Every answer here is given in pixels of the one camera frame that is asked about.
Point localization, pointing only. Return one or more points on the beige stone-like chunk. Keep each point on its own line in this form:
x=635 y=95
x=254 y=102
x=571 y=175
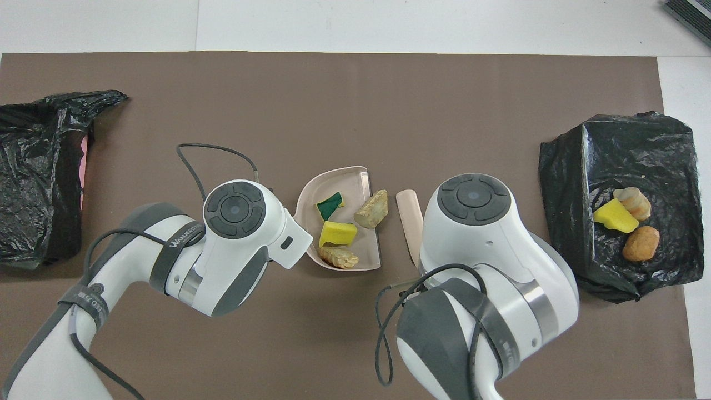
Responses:
x=372 y=210

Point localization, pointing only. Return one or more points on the yellow green sponge piece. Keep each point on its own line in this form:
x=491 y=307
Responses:
x=337 y=234
x=329 y=206
x=614 y=216

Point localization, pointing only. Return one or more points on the beige plastic dustpan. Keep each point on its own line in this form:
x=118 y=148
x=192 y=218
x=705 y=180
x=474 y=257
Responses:
x=311 y=194

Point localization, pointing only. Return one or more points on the beige hand brush black bristles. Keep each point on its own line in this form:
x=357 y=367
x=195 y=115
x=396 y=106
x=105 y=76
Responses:
x=410 y=216

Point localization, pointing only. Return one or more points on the striped toy croissant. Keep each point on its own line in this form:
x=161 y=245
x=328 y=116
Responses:
x=339 y=257

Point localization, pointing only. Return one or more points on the toy croissant half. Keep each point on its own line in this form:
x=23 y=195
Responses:
x=636 y=203

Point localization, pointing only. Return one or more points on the brown toy bread roll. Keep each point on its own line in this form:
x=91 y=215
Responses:
x=641 y=244

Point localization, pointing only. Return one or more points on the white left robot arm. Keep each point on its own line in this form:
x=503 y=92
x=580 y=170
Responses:
x=233 y=250

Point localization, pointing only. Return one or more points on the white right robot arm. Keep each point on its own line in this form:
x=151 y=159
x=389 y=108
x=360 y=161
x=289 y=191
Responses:
x=483 y=239

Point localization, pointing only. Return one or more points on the black bag lined bin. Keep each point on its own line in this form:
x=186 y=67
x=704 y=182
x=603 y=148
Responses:
x=639 y=155

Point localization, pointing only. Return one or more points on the black bag pink bin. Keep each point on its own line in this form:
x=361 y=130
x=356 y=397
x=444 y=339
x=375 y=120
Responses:
x=33 y=178

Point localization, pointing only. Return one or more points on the brown table mat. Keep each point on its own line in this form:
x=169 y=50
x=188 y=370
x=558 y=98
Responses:
x=355 y=100

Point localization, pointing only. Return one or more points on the dark ribbed object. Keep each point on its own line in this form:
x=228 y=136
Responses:
x=691 y=16

